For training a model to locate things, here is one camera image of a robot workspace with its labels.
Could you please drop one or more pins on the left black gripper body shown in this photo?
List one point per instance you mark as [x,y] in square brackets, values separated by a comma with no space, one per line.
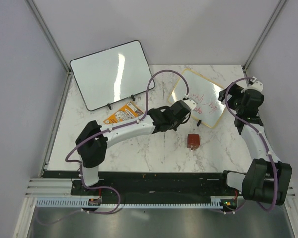
[178,122]

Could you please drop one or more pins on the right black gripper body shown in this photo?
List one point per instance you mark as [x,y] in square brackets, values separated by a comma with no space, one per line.
[234,101]

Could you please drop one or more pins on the small yellow framed whiteboard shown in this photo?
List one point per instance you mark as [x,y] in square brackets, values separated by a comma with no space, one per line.
[205,93]

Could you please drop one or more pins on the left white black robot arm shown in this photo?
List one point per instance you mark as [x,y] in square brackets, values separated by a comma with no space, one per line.
[94,140]

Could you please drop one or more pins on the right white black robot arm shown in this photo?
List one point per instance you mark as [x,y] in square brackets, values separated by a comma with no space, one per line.
[267,179]

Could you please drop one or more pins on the large black framed whiteboard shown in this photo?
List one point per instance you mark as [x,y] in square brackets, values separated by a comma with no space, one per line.
[111,75]

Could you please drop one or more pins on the brown square box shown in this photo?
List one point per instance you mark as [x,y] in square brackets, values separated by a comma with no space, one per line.
[193,141]

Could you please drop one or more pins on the orange picture card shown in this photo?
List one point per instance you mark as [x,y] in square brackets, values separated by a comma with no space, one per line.
[127,112]

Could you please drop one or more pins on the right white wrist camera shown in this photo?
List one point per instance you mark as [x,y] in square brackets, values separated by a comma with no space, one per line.
[254,84]

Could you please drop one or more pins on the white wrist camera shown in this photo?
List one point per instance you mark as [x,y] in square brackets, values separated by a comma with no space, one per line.
[254,84]
[191,103]

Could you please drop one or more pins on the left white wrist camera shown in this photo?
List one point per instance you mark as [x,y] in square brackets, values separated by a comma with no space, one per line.
[191,103]

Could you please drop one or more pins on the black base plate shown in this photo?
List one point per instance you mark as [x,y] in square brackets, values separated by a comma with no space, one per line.
[158,189]

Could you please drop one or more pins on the aluminium rail frame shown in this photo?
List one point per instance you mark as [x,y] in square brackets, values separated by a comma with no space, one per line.
[49,187]

